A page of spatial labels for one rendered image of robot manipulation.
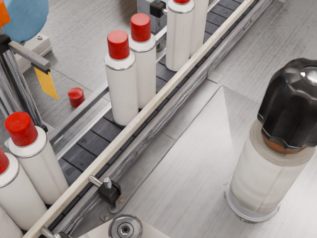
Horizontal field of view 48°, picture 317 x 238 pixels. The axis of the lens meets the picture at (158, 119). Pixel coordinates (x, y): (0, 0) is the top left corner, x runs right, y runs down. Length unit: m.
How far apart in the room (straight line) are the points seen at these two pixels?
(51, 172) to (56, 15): 0.60
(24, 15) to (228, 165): 0.45
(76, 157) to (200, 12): 0.37
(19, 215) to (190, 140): 0.32
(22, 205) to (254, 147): 0.33
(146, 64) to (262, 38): 0.44
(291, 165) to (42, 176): 0.34
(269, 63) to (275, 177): 0.48
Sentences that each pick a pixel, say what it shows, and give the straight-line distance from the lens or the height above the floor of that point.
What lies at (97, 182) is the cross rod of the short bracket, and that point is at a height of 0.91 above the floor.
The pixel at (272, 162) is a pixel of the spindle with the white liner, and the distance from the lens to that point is 0.47.
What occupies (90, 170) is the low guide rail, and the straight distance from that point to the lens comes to 0.61.
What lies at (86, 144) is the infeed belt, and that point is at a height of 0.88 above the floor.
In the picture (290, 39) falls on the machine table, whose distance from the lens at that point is 1.01.
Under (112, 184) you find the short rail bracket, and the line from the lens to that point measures 0.59.
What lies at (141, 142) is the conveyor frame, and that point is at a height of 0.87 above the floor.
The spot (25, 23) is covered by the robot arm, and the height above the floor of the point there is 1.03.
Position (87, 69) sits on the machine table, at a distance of 0.88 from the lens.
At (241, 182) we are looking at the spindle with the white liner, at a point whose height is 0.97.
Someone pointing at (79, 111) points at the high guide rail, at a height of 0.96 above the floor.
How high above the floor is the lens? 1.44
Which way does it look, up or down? 53 degrees down
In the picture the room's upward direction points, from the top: 1 degrees clockwise
